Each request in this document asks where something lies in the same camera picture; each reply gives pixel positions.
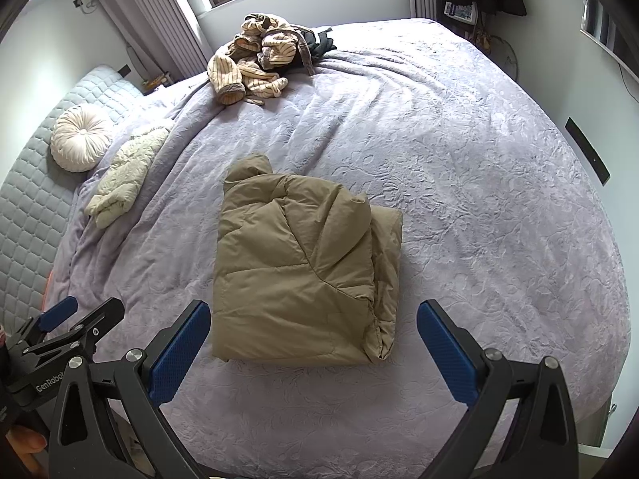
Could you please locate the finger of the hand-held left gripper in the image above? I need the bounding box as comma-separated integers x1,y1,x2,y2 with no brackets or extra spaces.
5,295,79,355
22,298,125,360

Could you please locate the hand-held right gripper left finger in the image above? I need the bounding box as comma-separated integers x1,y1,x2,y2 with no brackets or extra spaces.
48,300,211,479

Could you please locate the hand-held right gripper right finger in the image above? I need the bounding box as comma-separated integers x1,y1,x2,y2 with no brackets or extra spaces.
417,299,580,479

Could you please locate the khaki puffer jacket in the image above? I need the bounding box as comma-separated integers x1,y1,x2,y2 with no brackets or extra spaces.
212,154,404,364

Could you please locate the person's left hand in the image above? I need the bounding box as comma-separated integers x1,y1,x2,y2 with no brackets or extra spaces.
11,426,49,469

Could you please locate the light quilted headboard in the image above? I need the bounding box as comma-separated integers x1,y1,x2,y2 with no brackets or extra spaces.
0,65,145,330

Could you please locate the cream quilted garment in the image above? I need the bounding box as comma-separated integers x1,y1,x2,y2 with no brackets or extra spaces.
84,127,171,229

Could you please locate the round white cushion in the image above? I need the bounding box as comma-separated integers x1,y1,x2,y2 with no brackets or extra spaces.
50,105,113,173

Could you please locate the purple embossed bedspread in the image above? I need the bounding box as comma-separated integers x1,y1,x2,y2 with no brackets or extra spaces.
47,17,630,479

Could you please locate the wooden bedside table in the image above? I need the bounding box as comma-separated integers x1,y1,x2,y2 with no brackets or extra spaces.
142,74,173,95

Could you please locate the beige striped fleece garment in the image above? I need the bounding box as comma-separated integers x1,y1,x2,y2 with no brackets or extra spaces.
207,12,313,105

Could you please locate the grey pleated curtain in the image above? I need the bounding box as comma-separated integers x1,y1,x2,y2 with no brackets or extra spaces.
92,0,215,81

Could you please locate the dried flower bundle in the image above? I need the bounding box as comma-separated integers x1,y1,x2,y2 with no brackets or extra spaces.
469,15,500,51

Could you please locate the dark garment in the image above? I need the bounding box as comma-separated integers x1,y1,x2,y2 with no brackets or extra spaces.
300,27,337,58

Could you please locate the blue white printed bag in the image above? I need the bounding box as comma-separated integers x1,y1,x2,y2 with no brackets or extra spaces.
443,0,476,23

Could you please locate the black wall panel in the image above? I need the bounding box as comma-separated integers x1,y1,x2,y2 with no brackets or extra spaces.
565,117,611,186

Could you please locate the wall mounted television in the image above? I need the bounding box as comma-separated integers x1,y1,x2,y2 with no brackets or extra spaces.
579,0,639,83

